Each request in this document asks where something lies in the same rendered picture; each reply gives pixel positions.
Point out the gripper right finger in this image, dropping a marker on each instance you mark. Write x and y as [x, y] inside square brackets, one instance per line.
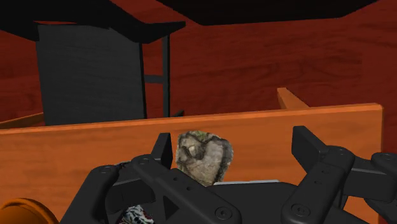
[322, 173]

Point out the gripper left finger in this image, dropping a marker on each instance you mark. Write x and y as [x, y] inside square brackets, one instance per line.
[173, 189]

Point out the grey beige lumpy rock figure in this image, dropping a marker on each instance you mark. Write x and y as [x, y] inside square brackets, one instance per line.
[201, 161]

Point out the black white red patterned object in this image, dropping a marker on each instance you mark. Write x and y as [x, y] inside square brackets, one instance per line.
[136, 215]

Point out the orange wooden furniture piece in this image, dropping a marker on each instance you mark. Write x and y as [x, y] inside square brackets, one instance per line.
[62, 155]

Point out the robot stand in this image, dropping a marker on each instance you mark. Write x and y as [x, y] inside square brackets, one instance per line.
[90, 77]

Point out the orange round object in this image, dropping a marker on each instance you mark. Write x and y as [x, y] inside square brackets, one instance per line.
[21, 214]

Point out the black table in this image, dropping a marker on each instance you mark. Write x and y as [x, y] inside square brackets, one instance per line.
[93, 12]

